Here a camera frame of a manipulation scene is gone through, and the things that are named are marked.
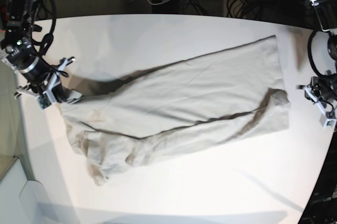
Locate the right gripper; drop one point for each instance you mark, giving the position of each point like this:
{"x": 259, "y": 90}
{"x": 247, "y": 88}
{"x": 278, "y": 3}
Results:
{"x": 37, "y": 71}

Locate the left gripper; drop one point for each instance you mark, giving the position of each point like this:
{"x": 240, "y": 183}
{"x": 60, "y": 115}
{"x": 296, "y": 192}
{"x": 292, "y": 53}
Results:
{"x": 321, "y": 91}

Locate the beige t-shirt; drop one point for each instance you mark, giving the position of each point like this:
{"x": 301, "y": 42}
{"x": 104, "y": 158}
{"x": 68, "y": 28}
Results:
{"x": 181, "y": 108}

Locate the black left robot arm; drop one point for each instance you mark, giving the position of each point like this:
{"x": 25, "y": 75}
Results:
{"x": 325, "y": 11}

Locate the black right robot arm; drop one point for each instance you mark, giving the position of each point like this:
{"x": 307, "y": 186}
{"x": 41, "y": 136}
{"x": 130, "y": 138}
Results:
{"x": 24, "y": 55}

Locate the white cabinet corner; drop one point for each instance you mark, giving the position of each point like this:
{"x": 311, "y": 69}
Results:
{"x": 26, "y": 201}

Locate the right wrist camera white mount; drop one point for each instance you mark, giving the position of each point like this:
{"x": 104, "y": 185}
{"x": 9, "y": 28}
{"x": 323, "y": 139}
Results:
{"x": 49, "y": 95}

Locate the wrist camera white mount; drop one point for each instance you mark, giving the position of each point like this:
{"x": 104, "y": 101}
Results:
{"x": 49, "y": 95}
{"x": 328, "y": 119}

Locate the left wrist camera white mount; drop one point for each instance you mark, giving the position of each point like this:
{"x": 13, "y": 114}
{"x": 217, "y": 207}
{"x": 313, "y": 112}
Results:
{"x": 328, "y": 119}

